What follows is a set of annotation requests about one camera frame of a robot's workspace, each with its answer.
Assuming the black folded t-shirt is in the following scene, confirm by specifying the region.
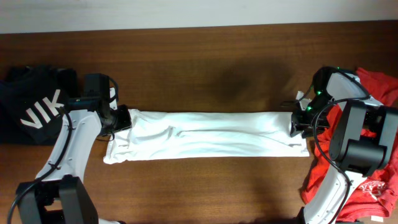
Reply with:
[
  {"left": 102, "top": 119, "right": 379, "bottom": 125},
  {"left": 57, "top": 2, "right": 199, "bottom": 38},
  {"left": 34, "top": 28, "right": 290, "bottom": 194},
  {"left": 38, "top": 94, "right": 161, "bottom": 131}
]
[{"left": 1, "top": 65, "right": 79, "bottom": 146}]

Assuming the red t-shirt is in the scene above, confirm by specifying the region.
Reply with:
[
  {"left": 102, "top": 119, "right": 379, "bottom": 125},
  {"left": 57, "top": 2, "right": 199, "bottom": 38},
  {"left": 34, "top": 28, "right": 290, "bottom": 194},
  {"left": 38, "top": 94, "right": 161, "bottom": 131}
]
[{"left": 301, "top": 67, "right": 397, "bottom": 222}]

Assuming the right black camera cable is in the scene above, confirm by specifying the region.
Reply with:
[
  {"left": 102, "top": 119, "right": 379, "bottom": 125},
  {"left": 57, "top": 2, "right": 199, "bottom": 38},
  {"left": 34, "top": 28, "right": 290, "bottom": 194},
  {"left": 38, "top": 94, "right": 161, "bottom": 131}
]
[{"left": 281, "top": 70, "right": 373, "bottom": 224}]

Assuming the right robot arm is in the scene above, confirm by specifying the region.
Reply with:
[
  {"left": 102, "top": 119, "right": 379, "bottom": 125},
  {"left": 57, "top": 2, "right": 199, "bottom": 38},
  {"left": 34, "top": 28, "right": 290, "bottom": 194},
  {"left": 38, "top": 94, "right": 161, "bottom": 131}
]
[{"left": 290, "top": 67, "right": 397, "bottom": 224}]

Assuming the left black camera cable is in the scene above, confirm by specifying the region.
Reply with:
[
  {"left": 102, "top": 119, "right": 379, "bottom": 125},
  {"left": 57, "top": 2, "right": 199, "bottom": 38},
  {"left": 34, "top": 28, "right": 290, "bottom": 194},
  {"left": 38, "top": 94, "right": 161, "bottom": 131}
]
[{"left": 6, "top": 76, "right": 121, "bottom": 224}]

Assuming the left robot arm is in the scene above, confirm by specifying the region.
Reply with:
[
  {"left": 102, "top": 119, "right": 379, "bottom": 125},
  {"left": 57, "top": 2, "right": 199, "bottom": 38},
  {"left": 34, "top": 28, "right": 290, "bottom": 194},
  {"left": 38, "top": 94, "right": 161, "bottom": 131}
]
[{"left": 7, "top": 73, "right": 131, "bottom": 223}]

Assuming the white printed t-shirt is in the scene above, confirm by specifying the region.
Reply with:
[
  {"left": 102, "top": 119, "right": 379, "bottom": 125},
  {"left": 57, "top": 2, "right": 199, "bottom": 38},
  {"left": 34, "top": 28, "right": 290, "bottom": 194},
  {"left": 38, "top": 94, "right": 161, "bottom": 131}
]
[{"left": 103, "top": 109, "right": 309, "bottom": 164}]

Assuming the black camera cable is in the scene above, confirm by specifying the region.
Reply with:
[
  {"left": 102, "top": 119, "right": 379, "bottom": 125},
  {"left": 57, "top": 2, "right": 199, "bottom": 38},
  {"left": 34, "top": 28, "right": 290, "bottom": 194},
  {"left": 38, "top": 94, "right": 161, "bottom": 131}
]
[
  {"left": 281, "top": 70, "right": 373, "bottom": 224},
  {"left": 6, "top": 76, "right": 121, "bottom": 224}
]

